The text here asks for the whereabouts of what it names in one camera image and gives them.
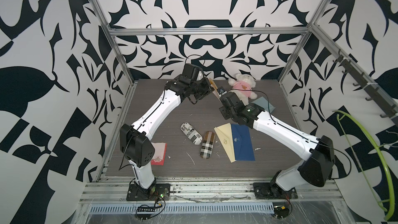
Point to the light blue envelope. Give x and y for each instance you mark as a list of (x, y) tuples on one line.
[(264, 103)]

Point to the white plush bear pink shirt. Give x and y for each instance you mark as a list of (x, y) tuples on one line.
[(242, 85)]

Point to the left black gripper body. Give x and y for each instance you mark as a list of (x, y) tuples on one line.
[(199, 90)]

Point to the cream envelope left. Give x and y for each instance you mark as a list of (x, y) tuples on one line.
[(224, 133)]

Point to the right black connector board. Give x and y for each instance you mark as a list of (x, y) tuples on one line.
[(281, 212)]

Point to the tan envelope gold emblem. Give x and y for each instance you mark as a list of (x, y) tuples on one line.
[(214, 86)]

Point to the left black connector board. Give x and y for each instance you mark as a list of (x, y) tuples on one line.
[(145, 212)]

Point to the brown plaid glasses case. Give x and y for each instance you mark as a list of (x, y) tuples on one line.
[(207, 145)]

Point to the dark blue envelope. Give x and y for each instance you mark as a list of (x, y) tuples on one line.
[(242, 144)]

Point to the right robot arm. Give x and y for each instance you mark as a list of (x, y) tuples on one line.
[(317, 154)]

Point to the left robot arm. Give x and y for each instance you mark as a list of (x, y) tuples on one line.
[(135, 139)]

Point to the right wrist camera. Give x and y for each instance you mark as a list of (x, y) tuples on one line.
[(221, 91)]

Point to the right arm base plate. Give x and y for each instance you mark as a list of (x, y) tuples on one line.
[(272, 191)]

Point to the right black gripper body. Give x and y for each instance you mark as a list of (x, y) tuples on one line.
[(225, 113)]

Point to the black connector board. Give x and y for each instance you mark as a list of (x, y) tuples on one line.
[(145, 212), (281, 212)]

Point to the white black patterned glasses case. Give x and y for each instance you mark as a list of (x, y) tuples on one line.
[(191, 133)]

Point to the black hook rail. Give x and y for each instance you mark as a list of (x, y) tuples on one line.
[(363, 81)]

